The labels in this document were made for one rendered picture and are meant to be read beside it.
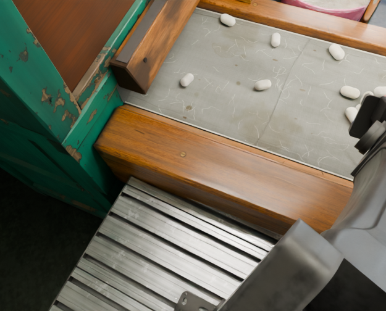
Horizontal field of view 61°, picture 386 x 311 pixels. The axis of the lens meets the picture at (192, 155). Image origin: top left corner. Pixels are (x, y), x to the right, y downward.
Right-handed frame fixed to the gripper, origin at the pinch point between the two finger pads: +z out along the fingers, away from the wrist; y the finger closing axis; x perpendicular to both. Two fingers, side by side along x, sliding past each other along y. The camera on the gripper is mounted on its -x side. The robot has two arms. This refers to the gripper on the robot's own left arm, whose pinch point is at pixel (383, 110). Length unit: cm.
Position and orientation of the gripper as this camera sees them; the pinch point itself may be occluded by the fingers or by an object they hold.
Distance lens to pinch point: 63.5
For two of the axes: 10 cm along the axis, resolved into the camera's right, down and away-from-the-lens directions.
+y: -9.2, -3.4, 2.2
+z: 3.4, -3.8, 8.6
